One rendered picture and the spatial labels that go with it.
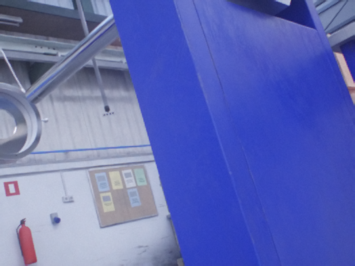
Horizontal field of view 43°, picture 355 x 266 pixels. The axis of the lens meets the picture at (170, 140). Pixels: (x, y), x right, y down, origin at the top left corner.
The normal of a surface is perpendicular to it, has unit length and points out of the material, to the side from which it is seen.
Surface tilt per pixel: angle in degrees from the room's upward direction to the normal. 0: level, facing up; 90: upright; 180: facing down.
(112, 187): 90
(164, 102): 90
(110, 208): 90
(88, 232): 90
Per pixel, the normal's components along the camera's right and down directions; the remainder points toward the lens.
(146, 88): -0.68, 0.04
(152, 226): 0.66, -0.35
